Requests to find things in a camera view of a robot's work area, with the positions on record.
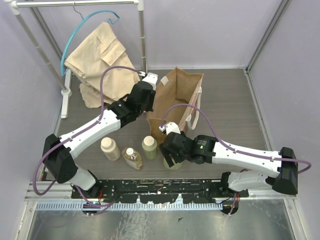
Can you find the light green lotion bottle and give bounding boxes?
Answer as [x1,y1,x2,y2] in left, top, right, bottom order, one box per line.
[163,157,182,171]

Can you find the green bottle with beige cap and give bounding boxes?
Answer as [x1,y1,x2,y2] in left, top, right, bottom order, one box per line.
[141,135,158,160]

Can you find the amber clear bottle white cap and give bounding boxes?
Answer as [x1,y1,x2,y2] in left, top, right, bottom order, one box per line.
[122,147,143,170]

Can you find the brown canvas tote bag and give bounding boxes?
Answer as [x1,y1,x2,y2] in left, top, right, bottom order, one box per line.
[146,67,204,145]

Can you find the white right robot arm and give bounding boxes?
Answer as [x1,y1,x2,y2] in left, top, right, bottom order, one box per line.
[159,132,298,197]

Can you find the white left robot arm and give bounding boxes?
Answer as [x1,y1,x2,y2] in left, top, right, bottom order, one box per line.
[43,81,156,198]

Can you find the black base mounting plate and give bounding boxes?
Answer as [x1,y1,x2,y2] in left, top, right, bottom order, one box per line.
[81,179,234,204]

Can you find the beige cargo shorts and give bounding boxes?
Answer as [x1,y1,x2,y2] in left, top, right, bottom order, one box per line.
[64,22,140,108]

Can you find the teal clothes hanger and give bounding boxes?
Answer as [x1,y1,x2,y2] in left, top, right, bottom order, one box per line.
[60,9,121,77]

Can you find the white metal clothes rack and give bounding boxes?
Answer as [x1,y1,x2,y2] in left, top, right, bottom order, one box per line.
[3,0,148,119]

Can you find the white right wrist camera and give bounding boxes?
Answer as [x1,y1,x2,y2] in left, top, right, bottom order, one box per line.
[159,122,181,135]

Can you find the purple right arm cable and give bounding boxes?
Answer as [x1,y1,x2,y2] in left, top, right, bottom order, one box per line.
[159,103,313,216]

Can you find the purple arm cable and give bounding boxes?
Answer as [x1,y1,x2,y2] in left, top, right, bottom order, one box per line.
[159,103,313,216]
[32,65,146,216]

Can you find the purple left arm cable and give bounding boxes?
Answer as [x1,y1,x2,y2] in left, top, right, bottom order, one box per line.
[32,65,146,216]

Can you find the white slotted cable duct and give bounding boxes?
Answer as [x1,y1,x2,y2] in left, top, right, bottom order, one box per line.
[35,200,223,211]

